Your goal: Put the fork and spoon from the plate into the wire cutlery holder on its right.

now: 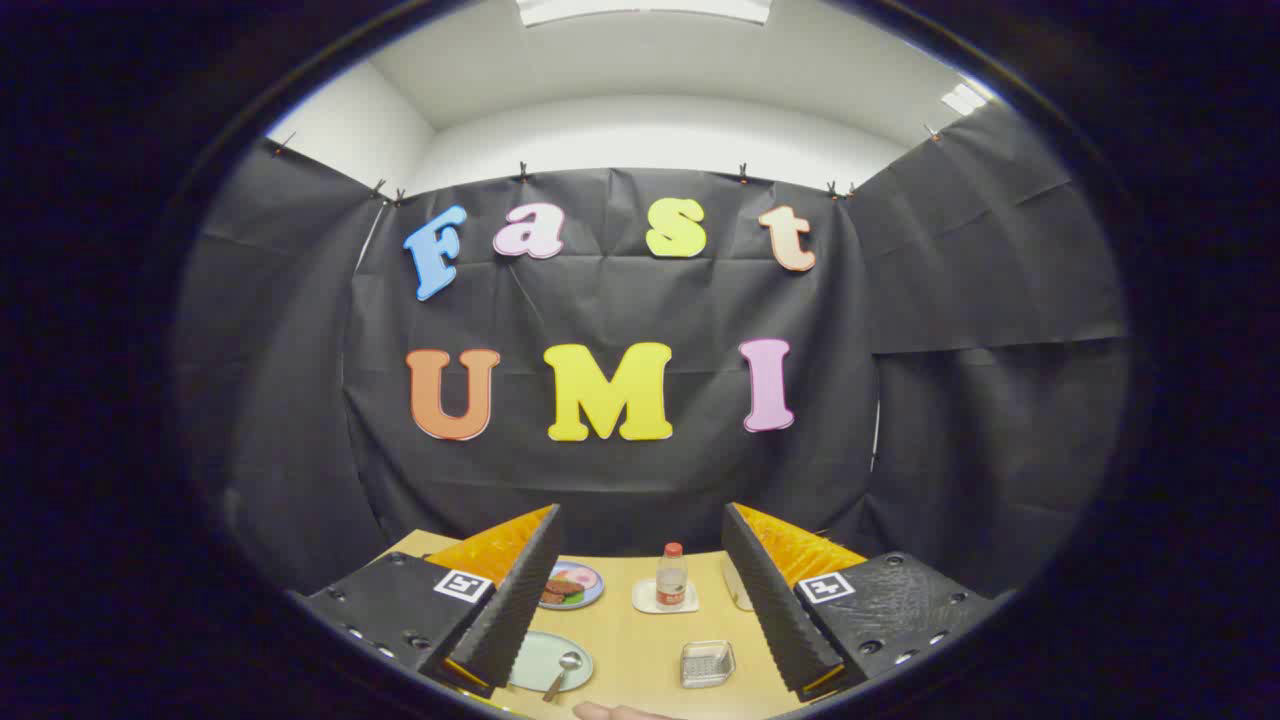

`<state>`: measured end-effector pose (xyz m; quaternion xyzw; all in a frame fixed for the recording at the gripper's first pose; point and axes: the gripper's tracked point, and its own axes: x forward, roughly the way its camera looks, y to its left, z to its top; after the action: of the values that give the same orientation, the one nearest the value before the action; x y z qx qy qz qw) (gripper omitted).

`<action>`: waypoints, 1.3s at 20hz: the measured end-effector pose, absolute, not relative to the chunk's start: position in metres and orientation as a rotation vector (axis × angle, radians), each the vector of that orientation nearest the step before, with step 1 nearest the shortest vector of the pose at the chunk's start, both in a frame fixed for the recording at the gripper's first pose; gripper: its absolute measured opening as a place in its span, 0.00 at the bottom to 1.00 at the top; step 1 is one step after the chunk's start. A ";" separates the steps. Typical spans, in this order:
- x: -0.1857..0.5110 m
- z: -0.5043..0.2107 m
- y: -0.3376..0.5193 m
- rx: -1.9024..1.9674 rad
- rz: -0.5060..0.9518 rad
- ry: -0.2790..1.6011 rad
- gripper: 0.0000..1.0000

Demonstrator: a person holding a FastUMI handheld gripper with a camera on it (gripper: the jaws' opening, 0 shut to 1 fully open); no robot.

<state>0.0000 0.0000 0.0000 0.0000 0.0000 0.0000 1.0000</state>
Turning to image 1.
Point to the pink ham slice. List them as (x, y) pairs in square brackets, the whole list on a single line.
[(579, 574)]

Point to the small ceiling light panel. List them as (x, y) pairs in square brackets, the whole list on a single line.
[(963, 98)]

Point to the long ceiling light panel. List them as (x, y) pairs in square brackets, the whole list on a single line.
[(640, 8)]

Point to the clear plastic bottle red cap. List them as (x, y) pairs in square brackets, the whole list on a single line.
[(671, 580)]

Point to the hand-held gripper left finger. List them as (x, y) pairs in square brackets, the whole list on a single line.
[(520, 600)]

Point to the metal spoon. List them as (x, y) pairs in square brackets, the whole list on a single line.
[(568, 662)]

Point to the white toaster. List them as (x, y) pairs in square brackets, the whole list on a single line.
[(738, 590)]

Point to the white square coaster tray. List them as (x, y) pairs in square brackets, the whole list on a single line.
[(645, 600)]

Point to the metal mesh basket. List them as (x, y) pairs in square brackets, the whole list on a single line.
[(707, 664)]

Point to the blue food plate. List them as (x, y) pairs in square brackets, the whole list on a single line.
[(585, 592)]

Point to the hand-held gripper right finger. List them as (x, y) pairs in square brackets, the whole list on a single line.
[(775, 610)]

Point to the row of black cloth clips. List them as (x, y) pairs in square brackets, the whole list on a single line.
[(522, 171)]

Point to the pale green plate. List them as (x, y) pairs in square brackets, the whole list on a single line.
[(535, 660)]

